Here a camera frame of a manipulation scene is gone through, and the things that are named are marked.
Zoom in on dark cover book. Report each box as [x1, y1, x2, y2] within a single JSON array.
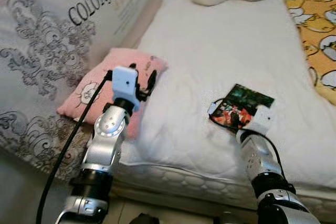
[[210, 83, 275, 130]]

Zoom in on pink cartoon pillow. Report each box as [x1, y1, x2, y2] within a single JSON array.
[[57, 48, 169, 141]]

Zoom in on white quilted mattress pad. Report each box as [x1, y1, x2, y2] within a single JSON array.
[[118, 0, 336, 190]]

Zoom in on grey quilted bed mattress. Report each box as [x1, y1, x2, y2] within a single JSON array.
[[113, 158, 336, 222]]

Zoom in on grey floral patterned pillow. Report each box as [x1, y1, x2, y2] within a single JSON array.
[[0, 0, 161, 180]]

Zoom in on grey left robot leg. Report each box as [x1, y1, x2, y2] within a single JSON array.
[[129, 212, 158, 224]]

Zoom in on yellow cartoon blanket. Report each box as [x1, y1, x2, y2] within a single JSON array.
[[275, 0, 336, 106]]

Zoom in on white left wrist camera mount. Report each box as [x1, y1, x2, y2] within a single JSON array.
[[111, 66, 141, 112]]

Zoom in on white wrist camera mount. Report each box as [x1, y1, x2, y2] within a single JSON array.
[[247, 106, 277, 135], [111, 66, 141, 112]]

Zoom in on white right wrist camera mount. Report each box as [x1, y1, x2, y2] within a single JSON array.
[[247, 106, 277, 135]]

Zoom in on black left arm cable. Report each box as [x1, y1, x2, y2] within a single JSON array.
[[36, 69, 113, 224]]

